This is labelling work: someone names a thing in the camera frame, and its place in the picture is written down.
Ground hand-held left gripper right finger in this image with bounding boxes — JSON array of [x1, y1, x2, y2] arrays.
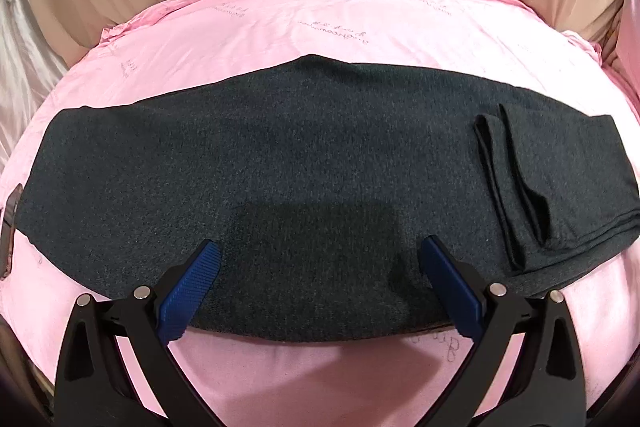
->
[[419, 235, 601, 427]]

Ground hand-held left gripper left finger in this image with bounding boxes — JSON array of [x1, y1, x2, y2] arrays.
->
[[54, 239, 223, 427]]

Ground dark grey pants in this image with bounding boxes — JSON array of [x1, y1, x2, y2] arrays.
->
[[14, 53, 640, 343]]

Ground brown flat object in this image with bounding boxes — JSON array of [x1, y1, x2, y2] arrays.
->
[[0, 182, 23, 280]]

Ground silvery white curtain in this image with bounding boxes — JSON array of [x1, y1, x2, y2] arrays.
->
[[0, 0, 71, 178]]

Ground pink printed bedsheet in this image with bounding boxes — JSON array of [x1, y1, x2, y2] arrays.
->
[[0, 0, 640, 427]]

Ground pink pillow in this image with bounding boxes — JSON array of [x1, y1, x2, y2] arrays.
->
[[597, 0, 640, 78]]

